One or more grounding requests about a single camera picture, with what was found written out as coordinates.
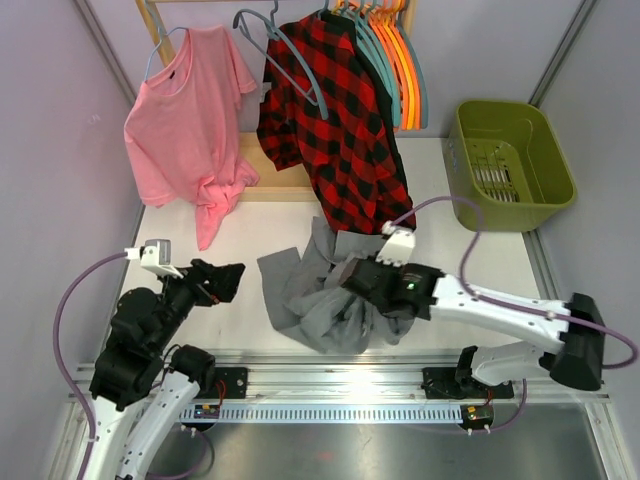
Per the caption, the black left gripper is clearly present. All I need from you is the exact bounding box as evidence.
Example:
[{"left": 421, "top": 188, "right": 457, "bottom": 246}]
[{"left": 150, "top": 258, "right": 245, "bottom": 352}]

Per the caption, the grey button shirt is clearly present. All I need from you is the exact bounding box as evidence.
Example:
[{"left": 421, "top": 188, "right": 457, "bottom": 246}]
[{"left": 257, "top": 217, "right": 414, "bottom": 355}]

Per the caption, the teal plastic hanger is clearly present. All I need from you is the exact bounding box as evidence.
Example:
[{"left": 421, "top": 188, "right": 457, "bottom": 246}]
[{"left": 232, "top": 0, "right": 331, "bottom": 121}]

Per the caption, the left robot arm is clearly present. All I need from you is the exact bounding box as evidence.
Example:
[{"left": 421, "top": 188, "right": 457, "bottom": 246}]
[{"left": 77, "top": 259, "right": 245, "bottom": 479}]

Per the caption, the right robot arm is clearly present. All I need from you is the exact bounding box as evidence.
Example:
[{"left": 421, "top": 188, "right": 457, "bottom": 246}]
[{"left": 340, "top": 258, "right": 605, "bottom": 396}]

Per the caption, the pink t-shirt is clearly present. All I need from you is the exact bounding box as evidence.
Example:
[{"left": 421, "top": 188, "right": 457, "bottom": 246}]
[{"left": 124, "top": 26, "right": 259, "bottom": 250}]

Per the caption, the yellow plastic hanger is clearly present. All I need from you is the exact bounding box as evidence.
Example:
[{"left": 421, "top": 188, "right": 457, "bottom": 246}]
[{"left": 383, "top": 1, "right": 417, "bottom": 130}]

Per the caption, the red black plaid shirt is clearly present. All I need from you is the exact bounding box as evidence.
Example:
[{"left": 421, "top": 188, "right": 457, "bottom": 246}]
[{"left": 257, "top": 12, "right": 416, "bottom": 234}]

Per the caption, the black shirt on hanger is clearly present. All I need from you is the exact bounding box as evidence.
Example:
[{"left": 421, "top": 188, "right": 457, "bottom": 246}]
[{"left": 320, "top": 11, "right": 408, "bottom": 188}]

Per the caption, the orange plastic hanger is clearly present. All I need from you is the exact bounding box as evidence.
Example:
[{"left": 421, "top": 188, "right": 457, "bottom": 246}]
[{"left": 349, "top": 1, "right": 403, "bottom": 131}]

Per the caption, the teal empty hanger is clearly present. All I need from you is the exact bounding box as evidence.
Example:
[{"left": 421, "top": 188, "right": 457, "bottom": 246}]
[{"left": 344, "top": 0, "right": 431, "bottom": 132}]

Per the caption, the teal hanger under plaid shirt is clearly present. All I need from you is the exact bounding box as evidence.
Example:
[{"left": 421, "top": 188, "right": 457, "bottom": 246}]
[{"left": 317, "top": 0, "right": 342, "bottom": 20}]

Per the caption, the green plastic basket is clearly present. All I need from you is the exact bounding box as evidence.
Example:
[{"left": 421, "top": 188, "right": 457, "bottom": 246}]
[{"left": 443, "top": 100, "right": 577, "bottom": 233}]

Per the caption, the aluminium corner profile right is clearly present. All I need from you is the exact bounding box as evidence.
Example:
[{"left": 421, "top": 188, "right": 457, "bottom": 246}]
[{"left": 528, "top": 0, "right": 600, "bottom": 109}]

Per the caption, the aluminium corner profile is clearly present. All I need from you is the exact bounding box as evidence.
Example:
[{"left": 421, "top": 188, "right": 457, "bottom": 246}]
[
  {"left": 528, "top": 0, "right": 600, "bottom": 109},
  {"left": 71, "top": 0, "right": 136, "bottom": 106}
]

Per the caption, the aluminium corner profile left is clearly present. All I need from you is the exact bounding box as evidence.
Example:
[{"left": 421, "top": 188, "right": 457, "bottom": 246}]
[{"left": 71, "top": 0, "right": 136, "bottom": 106}]

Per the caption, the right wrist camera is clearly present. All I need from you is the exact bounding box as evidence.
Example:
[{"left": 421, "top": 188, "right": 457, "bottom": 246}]
[{"left": 375, "top": 221, "right": 416, "bottom": 267}]

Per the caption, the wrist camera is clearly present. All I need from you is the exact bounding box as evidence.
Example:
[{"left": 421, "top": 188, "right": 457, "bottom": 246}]
[
  {"left": 375, "top": 221, "right": 416, "bottom": 267},
  {"left": 124, "top": 239, "right": 184, "bottom": 279}
]

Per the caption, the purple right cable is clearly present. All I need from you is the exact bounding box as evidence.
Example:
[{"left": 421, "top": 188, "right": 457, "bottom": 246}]
[{"left": 389, "top": 195, "right": 640, "bottom": 369}]

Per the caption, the purple cable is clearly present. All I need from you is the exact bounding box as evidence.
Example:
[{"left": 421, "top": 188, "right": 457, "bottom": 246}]
[
  {"left": 389, "top": 195, "right": 640, "bottom": 369},
  {"left": 52, "top": 252, "right": 129, "bottom": 451}
]

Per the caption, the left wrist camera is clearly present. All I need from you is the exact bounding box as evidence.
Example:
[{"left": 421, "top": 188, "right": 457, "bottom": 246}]
[{"left": 124, "top": 239, "right": 184, "bottom": 279}]

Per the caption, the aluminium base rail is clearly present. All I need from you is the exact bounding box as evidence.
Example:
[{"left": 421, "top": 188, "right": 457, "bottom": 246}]
[{"left": 74, "top": 347, "right": 611, "bottom": 406}]

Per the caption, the wooden rack frame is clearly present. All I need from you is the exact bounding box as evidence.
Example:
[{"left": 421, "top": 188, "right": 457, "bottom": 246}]
[{"left": 133, "top": 0, "right": 418, "bottom": 203}]

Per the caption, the white slotted cable duct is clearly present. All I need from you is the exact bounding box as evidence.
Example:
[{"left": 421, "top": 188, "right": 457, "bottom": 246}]
[{"left": 179, "top": 404, "right": 462, "bottom": 425}]

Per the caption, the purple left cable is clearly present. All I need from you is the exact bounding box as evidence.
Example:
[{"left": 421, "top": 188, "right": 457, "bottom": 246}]
[{"left": 52, "top": 252, "right": 129, "bottom": 451}]

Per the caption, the light blue wire hanger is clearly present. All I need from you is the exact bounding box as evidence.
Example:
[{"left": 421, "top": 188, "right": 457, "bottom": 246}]
[{"left": 138, "top": 0, "right": 189, "bottom": 82}]

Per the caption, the wooden clothes rail rod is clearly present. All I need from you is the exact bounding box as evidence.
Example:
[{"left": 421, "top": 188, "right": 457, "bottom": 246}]
[{"left": 144, "top": 0, "right": 331, "bottom": 5}]

